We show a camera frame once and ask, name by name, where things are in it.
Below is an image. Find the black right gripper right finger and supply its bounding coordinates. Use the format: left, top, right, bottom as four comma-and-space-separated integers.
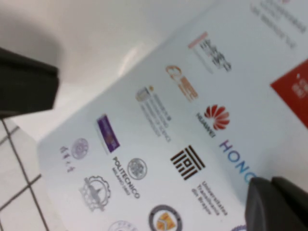
244, 176, 308, 231

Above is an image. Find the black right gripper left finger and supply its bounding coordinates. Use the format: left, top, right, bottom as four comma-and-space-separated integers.
0, 47, 60, 119

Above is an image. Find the AgileX robot brochure book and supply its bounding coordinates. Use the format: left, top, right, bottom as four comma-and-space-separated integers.
36, 0, 308, 231

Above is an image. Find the white black-grid tablecloth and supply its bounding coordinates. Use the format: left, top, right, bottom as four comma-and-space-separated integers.
0, 117, 64, 231

